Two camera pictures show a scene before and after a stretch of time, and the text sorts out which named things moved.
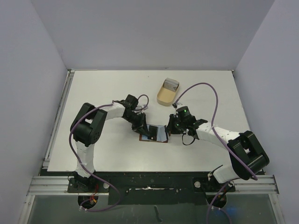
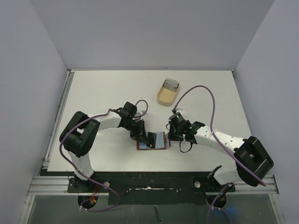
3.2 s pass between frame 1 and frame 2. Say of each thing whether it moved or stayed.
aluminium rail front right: stayed
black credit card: moved
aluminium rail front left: stayed
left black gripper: moved
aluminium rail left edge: stayed
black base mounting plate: stayed
